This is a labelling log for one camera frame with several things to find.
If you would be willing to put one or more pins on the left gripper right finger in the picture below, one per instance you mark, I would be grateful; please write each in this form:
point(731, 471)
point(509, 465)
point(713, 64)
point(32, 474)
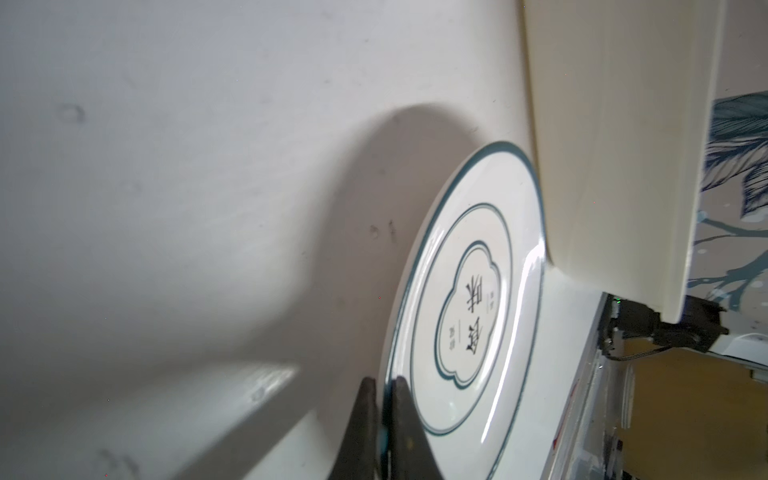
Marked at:
point(409, 455)

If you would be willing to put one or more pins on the white plastic bin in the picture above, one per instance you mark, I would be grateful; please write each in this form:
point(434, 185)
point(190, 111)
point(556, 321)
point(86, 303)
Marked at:
point(621, 97)

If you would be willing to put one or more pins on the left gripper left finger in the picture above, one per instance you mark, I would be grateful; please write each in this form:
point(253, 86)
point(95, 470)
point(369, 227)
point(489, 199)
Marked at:
point(357, 457)

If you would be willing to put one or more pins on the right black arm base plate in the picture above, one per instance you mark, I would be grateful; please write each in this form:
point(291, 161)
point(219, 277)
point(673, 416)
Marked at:
point(698, 329)

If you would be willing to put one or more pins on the white plate black cloud emblem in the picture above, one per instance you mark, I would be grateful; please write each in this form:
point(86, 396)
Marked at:
point(464, 318)

